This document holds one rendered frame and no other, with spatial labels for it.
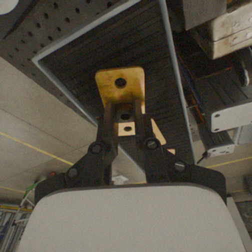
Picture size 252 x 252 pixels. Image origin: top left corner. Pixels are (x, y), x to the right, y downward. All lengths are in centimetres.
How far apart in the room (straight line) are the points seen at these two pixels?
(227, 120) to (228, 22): 19
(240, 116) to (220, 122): 4
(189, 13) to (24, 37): 63
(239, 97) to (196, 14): 20
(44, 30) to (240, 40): 61
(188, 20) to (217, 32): 6
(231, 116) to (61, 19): 61
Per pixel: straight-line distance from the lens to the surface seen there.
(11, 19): 63
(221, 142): 62
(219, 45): 29
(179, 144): 32
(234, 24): 29
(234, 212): 661
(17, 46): 79
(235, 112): 37
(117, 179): 387
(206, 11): 24
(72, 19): 66
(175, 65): 18
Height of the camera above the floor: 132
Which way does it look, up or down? 39 degrees down
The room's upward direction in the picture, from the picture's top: 179 degrees clockwise
